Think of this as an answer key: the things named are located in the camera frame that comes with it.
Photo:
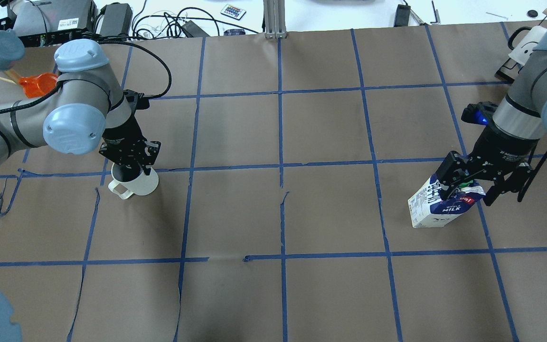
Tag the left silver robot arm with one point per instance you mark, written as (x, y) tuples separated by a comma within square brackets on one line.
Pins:
[(86, 110)]

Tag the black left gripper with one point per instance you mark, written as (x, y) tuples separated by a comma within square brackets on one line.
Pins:
[(122, 136)]

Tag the blue white milk carton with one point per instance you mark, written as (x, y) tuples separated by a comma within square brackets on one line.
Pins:
[(428, 209)]

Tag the black round cap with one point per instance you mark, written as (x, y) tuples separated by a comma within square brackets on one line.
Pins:
[(532, 13)]

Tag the white cup on rack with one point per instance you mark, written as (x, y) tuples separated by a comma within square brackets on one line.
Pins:
[(522, 50)]

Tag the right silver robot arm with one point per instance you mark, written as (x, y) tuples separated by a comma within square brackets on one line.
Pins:
[(523, 111)]

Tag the black electronics box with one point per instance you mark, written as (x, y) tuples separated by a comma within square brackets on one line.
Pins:
[(50, 22)]

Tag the black power adapter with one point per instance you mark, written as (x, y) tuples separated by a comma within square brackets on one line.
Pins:
[(402, 15)]

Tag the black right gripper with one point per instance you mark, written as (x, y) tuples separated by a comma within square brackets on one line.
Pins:
[(503, 146)]

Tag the small remote control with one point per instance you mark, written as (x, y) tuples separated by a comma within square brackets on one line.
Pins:
[(233, 12)]

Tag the orange plastic scoop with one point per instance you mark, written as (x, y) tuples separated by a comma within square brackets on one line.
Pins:
[(39, 85)]

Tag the aluminium frame post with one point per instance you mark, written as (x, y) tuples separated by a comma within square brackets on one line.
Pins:
[(275, 19)]

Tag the white ribbed mug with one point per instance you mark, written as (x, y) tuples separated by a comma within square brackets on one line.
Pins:
[(141, 186)]

